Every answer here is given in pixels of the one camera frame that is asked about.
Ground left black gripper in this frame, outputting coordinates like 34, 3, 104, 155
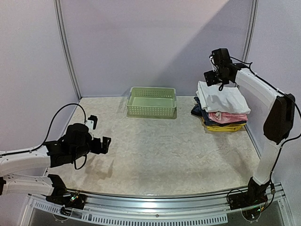
71, 136, 111, 161

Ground white cloth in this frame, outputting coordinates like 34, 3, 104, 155
196, 81, 251, 114

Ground pink patterned shorts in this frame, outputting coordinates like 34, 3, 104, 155
208, 112, 248, 124

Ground green plastic basket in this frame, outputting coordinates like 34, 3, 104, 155
127, 87, 177, 119

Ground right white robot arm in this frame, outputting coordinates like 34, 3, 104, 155
204, 48, 298, 186

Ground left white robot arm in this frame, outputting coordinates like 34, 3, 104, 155
0, 123, 111, 204

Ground navy folded garment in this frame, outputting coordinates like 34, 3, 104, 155
190, 97, 247, 126

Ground yellow folded garment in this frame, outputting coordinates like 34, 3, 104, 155
201, 118, 246, 132

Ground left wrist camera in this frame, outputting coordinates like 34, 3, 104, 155
85, 115, 98, 139

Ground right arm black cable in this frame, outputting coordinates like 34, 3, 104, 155
218, 56, 301, 189

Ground right aluminium frame post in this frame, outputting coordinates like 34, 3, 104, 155
242, 0, 259, 62

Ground aluminium frame post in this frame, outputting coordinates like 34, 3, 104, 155
242, 0, 259, 62
54, 0, 82, 100

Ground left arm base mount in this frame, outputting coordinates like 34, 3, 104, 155
46, 174, 87, 215

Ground front aluminium rail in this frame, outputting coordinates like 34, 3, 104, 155
20, 183, 294, 226

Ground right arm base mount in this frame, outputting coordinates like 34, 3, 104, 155
226, 178, 276, 221

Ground left aluminium frame post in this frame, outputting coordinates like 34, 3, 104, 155
54, 0, 82, 100

